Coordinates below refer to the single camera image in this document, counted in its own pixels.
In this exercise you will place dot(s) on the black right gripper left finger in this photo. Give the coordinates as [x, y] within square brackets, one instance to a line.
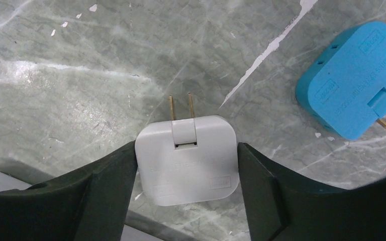
[89, 203]

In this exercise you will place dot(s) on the white plug adapter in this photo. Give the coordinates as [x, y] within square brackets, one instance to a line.
[189, 160]

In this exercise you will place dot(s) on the blue plug adapter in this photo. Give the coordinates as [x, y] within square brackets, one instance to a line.
[345, 88]

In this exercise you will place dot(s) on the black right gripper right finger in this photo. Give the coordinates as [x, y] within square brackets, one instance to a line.
[282, 204]

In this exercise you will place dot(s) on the white multicolour power strip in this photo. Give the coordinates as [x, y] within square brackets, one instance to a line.
[8, 183]

